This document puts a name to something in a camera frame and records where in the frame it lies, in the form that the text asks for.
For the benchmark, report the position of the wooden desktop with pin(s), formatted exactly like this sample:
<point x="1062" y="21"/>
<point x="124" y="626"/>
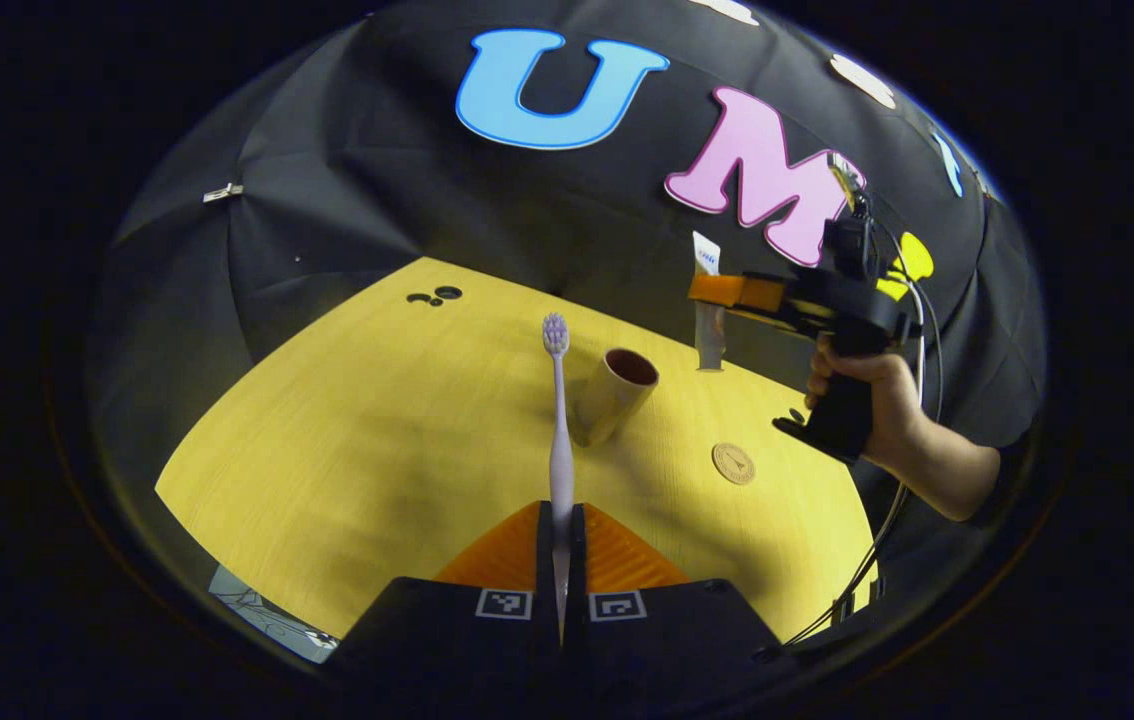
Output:
<point x="377" y="450"/>

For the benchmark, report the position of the round cork coaster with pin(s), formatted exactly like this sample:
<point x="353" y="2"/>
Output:
<point x="733" y="464"/>

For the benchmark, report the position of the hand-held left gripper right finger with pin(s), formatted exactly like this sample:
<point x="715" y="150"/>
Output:
<point x="667" y="640"/>

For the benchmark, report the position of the silver metal clip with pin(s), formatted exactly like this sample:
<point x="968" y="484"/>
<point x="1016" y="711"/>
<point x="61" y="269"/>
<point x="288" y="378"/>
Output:
<point x="223" y="192"/>

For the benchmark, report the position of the white toothbrush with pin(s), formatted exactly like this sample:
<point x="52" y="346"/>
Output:
<point x="561" y="450"/>

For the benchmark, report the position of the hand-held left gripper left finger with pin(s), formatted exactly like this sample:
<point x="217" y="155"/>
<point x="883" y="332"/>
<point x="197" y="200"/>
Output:
<point x="447" y="640"/>

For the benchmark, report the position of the white toothpaste tube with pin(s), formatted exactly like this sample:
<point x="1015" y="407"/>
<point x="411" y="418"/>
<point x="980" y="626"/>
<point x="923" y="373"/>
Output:
<point x="708" y="340"/>

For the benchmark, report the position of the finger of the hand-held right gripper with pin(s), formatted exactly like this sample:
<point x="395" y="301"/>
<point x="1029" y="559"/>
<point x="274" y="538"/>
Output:
<point x="747" y="292"/>

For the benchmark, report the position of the black backdrop cloth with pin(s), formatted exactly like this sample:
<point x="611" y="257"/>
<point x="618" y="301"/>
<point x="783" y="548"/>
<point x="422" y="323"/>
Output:
<point x="407" y="190"/>

